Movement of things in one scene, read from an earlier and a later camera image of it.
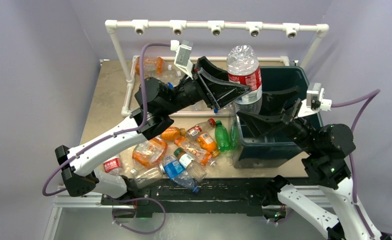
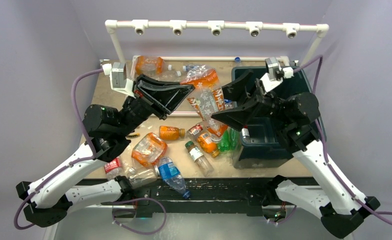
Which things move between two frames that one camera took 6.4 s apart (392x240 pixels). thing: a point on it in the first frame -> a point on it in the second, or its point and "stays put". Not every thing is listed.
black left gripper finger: (208, 66) -> (144, 78)
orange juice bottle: (208, 143) stays put
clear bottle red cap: (113, 165) stays put
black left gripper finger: (220, 93) -> (167, 98)
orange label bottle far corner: (153, 65) stays put
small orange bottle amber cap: (173, 133) stays put
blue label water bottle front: (174, 170) -> (171, 174)
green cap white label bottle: (186, 161) -> (198, 157)
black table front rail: (144, 193) stays put
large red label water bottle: (243, 68) -> (245, 133)
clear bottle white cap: (168, 76) stays put
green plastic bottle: (221, 137) stays put
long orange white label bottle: (200, 155) -> (207, 99)
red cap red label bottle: (191, 133) stays put
